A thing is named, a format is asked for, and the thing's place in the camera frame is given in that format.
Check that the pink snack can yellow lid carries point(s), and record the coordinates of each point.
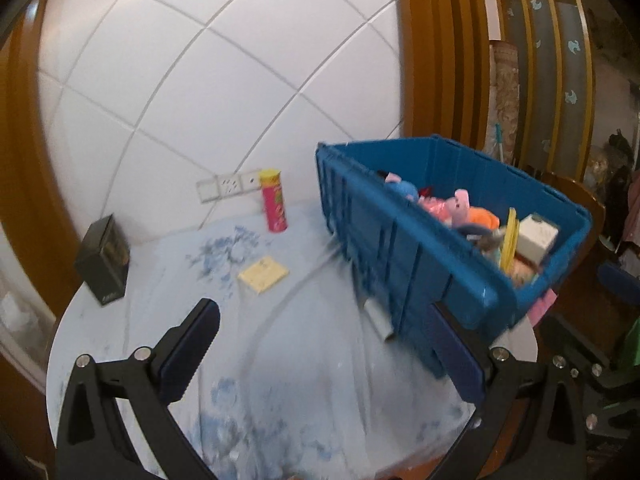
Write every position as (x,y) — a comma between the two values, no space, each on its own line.
(275,205)

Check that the orange plush toy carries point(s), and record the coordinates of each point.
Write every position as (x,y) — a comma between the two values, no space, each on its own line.
(484,218)

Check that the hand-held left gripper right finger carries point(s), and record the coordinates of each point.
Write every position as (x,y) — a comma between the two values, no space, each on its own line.
(460,360)

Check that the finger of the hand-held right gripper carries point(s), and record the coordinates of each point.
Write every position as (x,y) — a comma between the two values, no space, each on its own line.
(597,395)

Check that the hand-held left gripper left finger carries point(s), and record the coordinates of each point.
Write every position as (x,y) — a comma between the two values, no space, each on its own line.
(190,355)

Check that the yellow paper pad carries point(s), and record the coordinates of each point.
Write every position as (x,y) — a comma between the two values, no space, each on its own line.
(263,274)

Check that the light blue floral tablecloth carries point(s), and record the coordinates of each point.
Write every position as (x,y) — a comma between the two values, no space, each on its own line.
(280,360)

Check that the pink cloth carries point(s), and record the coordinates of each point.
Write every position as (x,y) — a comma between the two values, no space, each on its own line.
(542,307)

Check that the wooden screen patterned glass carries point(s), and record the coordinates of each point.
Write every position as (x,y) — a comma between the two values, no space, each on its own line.
(550,70)

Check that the yellow strip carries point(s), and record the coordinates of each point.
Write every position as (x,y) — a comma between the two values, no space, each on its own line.
(510,240)

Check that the blue plastic crate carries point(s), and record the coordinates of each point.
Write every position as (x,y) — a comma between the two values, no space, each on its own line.
(400,260)

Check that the pink pig plush toy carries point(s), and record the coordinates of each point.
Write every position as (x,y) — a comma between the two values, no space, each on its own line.
(450,206)

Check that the hanging clothes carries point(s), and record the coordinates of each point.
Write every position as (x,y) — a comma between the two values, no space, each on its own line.
(622,195)

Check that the blue pig plush toy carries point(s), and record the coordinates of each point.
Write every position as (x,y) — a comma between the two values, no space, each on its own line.
(404,187)

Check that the white box green seal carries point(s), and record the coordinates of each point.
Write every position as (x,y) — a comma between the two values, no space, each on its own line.
(537,237)

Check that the teal stick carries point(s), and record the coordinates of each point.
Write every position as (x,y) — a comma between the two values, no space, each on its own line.
(499,142)

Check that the white power socket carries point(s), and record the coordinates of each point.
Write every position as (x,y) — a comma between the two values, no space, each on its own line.
(230,186)

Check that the black box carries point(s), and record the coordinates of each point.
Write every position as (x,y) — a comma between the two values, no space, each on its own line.
(102,260)

